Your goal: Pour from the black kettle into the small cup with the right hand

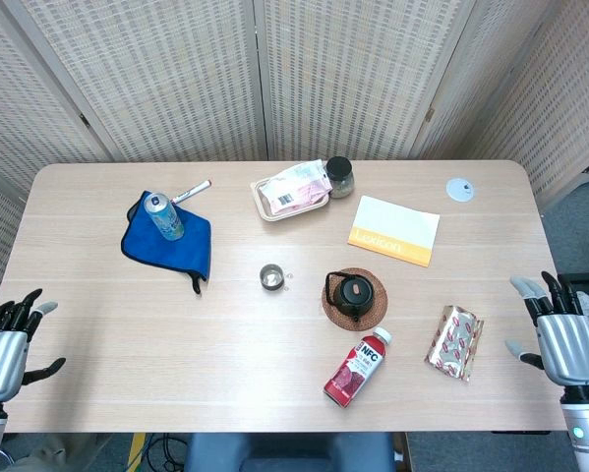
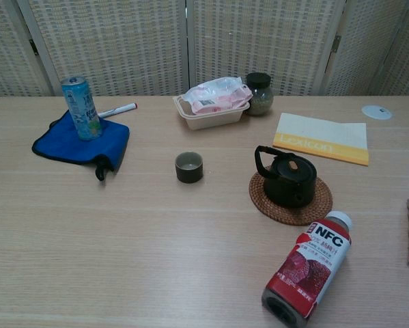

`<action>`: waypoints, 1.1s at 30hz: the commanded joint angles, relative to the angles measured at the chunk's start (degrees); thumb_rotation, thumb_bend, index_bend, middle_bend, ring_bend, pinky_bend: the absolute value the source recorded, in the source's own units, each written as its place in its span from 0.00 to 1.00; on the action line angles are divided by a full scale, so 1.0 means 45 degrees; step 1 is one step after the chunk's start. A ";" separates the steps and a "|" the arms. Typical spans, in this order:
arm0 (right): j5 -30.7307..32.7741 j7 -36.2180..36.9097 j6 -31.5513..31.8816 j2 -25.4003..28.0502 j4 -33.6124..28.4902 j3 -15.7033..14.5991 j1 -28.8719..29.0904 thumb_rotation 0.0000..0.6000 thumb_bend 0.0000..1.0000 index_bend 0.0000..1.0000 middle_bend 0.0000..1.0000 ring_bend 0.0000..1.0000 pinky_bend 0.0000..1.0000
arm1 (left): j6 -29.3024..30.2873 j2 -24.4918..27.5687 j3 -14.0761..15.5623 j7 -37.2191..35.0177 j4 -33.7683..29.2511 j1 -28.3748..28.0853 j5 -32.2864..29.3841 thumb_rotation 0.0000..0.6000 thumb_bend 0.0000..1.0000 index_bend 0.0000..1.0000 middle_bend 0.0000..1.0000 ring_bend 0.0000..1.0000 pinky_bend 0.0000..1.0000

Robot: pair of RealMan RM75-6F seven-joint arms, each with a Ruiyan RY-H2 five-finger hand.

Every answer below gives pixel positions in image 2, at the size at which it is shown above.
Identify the woven folding screen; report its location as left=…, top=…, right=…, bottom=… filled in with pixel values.
left=0, top=0, right=409, bottom=100

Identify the dark green ceramic teacup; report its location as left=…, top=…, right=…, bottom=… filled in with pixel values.
left=174, top=151, right=204, bottom=183

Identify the beige takeaway food tray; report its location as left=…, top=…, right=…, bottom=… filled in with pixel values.
left=172, top=95, right=251, bottom=131

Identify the white yellow Lexicon book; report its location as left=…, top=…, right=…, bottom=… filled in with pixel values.
left=272, top=112, right=370, bottom=167

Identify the white round lid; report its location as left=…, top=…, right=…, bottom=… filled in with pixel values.
left=361, top=105, right=394, bottom=120

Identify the blue microfiber cloth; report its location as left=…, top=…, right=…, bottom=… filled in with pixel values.
left=31, top=109, right=130, bottom=182

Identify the pink white snack packet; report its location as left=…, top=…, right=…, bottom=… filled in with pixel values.
left=183, top=76, right=253, bottom=115

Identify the white marker pen red cap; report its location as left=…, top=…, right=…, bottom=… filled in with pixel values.
left=97, top=101, right=139, bottom=119

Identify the black teapot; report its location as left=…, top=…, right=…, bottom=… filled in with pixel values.
left=254, top=145, right=318, bottom=208

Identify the glass jar black lid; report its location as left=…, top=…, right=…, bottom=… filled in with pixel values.
left=245, top=72, right=274, bottom=117

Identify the light blue drink can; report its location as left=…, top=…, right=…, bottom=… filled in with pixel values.
left=60, top=76, right=102, bottom=141

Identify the red NFC juice bottle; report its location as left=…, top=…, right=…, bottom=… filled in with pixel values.
left=261, top=210, right=354, bottom=322

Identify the brown round woven coaster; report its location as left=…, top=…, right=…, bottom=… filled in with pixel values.
left=249, top=165, right=333, bottom=227

